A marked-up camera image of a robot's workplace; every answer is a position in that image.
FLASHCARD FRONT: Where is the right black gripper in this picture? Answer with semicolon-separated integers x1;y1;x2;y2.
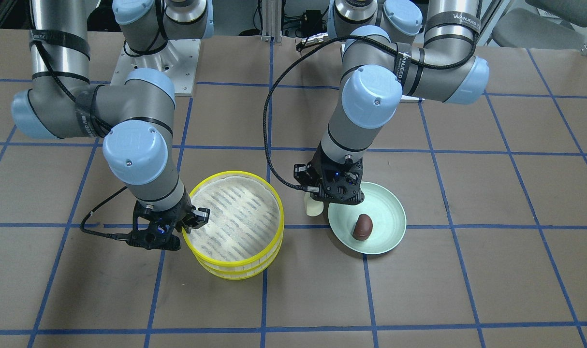
127;200;210;251

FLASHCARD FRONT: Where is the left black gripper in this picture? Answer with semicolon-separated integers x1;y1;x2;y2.
293;145;365;203

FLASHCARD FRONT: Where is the white bun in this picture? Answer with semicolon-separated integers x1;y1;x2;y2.
303;192;324;217

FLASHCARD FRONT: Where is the brown chocolate bun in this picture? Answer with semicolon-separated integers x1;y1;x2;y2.
352;214;373;241

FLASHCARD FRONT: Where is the yellow steamer layer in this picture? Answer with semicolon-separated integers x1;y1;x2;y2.
182;171;284;269
193;236;284;280

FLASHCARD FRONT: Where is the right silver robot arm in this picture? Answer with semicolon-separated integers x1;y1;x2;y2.
11;0;210;251

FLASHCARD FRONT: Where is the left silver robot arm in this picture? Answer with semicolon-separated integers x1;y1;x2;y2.
293;0;489;205

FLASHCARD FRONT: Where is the white steamer cloth liner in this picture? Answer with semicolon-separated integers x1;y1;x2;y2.
190;176;280;262

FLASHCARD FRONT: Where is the light green plate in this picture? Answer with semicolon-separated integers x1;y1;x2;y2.
327;181;407;255

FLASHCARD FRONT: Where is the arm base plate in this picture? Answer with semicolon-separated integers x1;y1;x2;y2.
111;39;201;97

